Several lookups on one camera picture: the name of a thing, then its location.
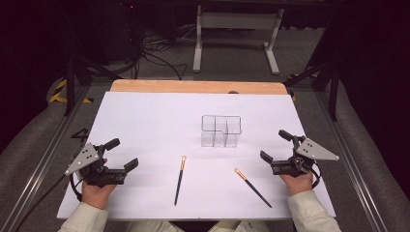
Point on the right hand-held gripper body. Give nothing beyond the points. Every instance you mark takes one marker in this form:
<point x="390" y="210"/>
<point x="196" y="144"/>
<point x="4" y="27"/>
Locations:
<point x="314" y="151"/>

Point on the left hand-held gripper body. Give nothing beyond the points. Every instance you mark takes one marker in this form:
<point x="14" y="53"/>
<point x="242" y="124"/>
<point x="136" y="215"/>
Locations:
<point x="84" y="160"/>

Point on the black gold makeup brush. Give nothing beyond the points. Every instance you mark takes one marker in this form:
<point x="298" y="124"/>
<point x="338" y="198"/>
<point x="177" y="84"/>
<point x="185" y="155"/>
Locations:
<point x="253" y="188"/>
<point x="179" y="182"/>

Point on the clear plastic divided organizer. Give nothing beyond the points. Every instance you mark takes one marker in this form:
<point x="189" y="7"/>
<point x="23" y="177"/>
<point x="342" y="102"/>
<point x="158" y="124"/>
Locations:
<point x="221" y="139"/>

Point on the person's right hand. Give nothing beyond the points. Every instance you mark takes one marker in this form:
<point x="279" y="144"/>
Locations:
<point x="298" y="184"/>

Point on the person's left hand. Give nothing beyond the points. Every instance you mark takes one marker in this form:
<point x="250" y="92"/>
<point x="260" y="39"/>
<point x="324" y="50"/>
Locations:
<point x="95" y="196"/>

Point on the white table sheet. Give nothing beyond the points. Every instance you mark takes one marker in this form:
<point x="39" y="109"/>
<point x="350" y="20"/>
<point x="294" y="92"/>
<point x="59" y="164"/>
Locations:
<point x="151" y="122"/>

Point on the black tripod stand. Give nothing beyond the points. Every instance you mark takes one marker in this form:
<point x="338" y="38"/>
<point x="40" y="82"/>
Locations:
<point x="70" y="83"/>
<point x="333" y="93"/>

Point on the person's left leg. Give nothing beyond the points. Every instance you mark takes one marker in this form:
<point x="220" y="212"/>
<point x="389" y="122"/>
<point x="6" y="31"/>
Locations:
<point x="151" y="227"/>

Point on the person's leg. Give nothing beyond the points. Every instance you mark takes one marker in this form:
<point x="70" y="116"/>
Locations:
<point x="241" y="227"/>
<point x="151" y="227"/>

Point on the yellow black hazard tape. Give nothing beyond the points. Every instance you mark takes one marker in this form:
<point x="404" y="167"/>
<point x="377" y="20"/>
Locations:
<point x="56" y="96"/>

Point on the person's right leg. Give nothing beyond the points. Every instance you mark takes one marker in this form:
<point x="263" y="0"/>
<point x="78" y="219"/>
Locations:
<point x="241" y="227"/>

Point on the wooden table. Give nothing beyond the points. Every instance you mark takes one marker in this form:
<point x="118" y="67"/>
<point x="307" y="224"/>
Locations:
<point x="193" y="86"/>

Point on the white metal stand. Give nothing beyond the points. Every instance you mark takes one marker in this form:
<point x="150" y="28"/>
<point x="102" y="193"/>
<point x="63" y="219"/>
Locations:
<point x="238" y="21"/>

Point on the aluminium floor rail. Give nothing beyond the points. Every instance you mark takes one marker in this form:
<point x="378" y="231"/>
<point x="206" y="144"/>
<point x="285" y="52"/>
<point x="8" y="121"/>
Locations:
<point x="38" y="170"/>
<point x="351" y="161"/>

